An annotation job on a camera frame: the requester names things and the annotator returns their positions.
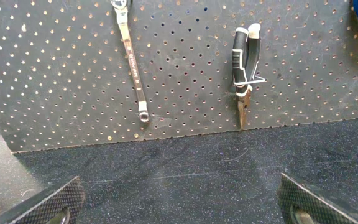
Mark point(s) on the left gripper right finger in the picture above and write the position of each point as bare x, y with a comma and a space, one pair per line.
309, 205

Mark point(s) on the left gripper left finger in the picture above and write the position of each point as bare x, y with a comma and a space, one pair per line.
51, 208

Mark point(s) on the black and white pliers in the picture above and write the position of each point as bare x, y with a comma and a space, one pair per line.
239, 62

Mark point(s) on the wrench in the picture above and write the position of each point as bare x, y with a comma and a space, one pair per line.
132, 62

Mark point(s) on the black pegboard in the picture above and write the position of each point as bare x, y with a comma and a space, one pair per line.
73, 102

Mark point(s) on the metal loop hook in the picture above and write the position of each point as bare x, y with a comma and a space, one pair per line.
250, 82

